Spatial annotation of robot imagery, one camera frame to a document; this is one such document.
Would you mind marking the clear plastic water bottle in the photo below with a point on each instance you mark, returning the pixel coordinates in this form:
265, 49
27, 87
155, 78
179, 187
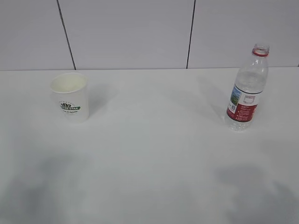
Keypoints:
249, 84

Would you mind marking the white paper cup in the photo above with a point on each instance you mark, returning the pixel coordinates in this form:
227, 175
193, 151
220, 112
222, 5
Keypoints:
69, 91

